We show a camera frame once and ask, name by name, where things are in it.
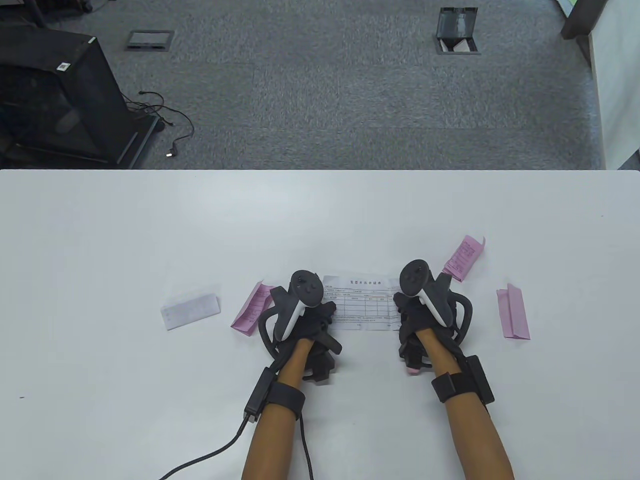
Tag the pink paper invoice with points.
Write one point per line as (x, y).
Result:
(462, 257)
(250, 312)
(515, 310)

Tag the person's left forearm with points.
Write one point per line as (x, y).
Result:
(272, 440)

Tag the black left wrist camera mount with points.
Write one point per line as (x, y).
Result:
(320, 367)

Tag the closed grey floor box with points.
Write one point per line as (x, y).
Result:
(149, 39)

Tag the black white hand controller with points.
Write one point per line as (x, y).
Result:
(414, 277)
(306, 287)

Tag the person's left hand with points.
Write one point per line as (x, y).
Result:
(315, 322)

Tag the black equipment cabinet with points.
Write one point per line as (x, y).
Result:
(75, 100)

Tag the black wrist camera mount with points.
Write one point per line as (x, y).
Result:
(412, 360)
(320, 367)

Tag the black white left hand controller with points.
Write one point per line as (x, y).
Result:
(306, 287)

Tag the black white right hand controller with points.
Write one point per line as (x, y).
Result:
(414, 277)

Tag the dark grey post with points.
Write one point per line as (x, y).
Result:
(582, 20)

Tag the white paper invoice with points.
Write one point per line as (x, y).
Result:
(190, 309)
(360, 300)

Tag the person's right forearm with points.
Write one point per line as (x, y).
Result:
(475, 435)

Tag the open grey floor box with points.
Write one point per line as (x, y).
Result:
(455, 22)

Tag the black caster wheel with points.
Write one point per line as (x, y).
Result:
(85, 6)

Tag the white partition panel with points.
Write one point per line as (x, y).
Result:
(617, 90)

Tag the person's right hand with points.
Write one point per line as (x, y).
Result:
(412, 320)

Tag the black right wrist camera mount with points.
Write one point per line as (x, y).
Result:
(412, 360)

